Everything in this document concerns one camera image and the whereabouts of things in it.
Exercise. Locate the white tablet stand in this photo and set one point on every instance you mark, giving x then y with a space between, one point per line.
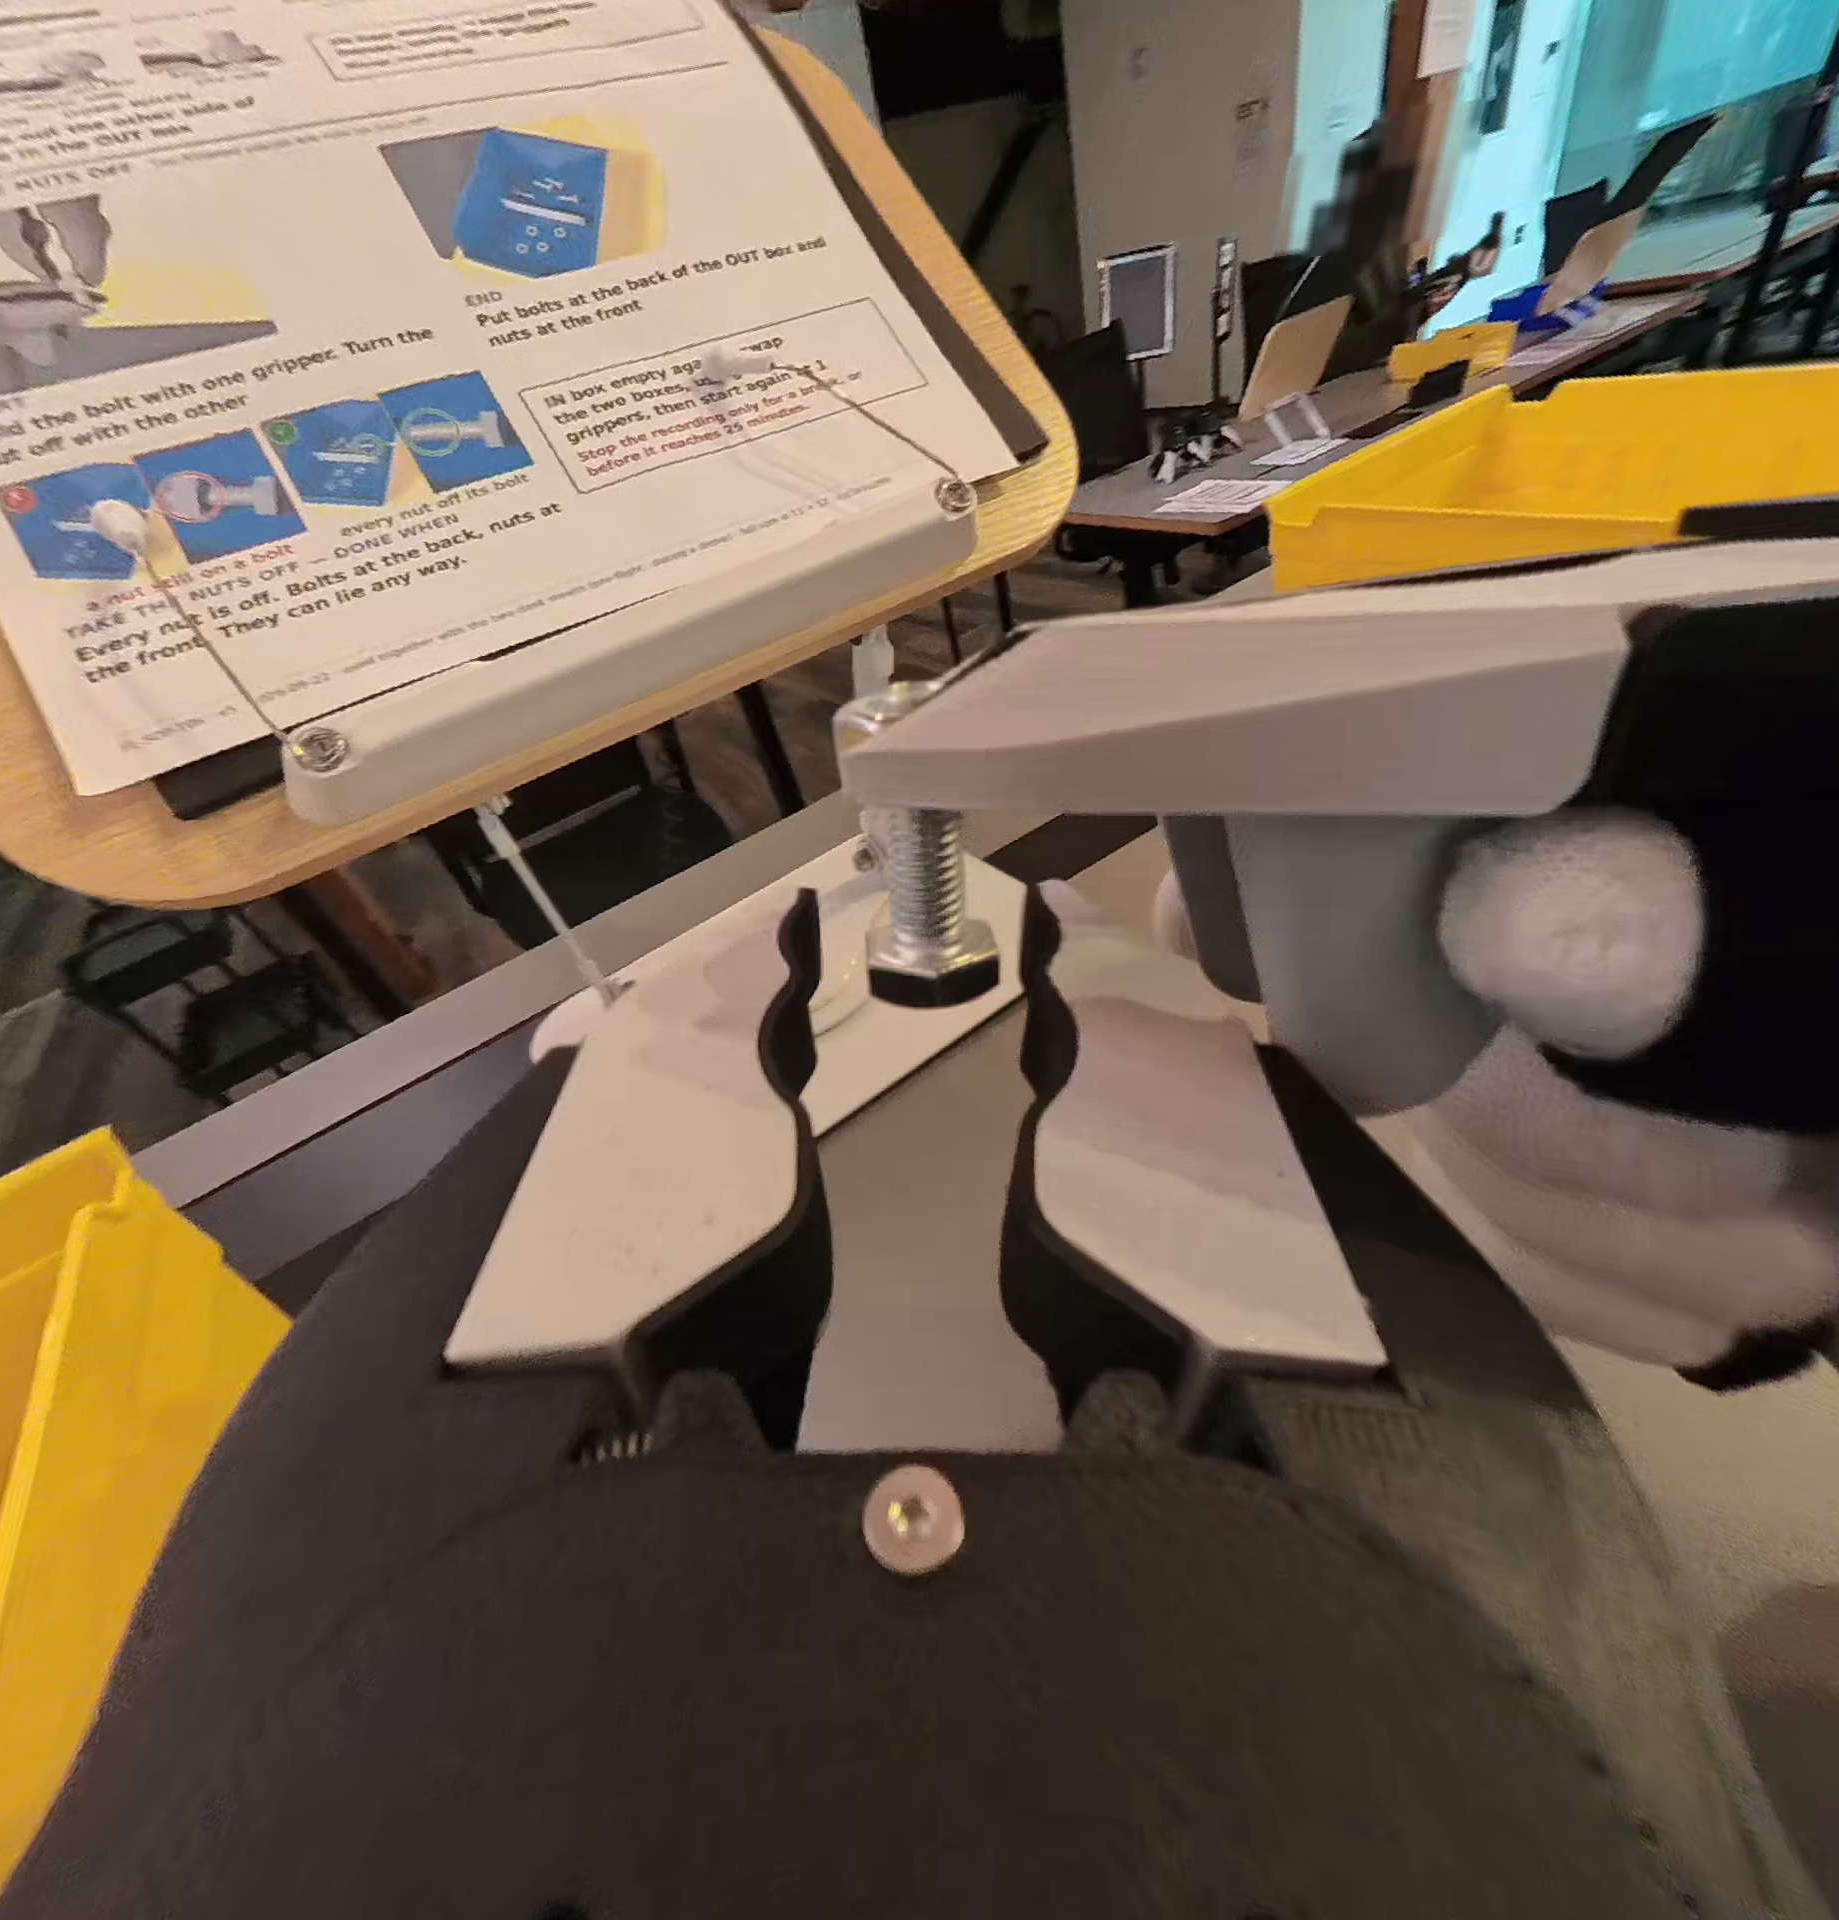
1294 434

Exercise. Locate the black and white folded object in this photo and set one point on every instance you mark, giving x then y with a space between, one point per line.
1186 455

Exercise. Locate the printed instruction sheet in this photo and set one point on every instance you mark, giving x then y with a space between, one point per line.
740 254

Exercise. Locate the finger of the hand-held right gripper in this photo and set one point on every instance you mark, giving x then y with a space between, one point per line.
1234 721

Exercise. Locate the black office chair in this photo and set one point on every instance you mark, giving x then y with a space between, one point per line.
1092 404

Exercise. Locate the silver framed sign stand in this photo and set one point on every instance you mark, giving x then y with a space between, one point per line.
1136 301

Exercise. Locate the yellow plastic bin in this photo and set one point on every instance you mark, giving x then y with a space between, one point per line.
94 1425
1460 525

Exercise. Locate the grey background desk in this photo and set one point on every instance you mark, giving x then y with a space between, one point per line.
1114 495

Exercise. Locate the silver hex bolt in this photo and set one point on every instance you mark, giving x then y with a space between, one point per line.
934 884

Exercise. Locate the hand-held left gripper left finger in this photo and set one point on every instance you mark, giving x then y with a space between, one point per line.
650 1201

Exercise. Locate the person's right hand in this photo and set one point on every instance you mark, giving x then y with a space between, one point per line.
1579 930

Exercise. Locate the white paper sheets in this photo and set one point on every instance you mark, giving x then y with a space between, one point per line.
1226 498

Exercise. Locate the blue storage bin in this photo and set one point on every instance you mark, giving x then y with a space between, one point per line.
1533 308

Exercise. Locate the wooden document stand board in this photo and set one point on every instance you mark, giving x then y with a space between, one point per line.
48 841

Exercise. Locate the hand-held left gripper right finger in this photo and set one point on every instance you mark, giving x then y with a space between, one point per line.
1204 1201

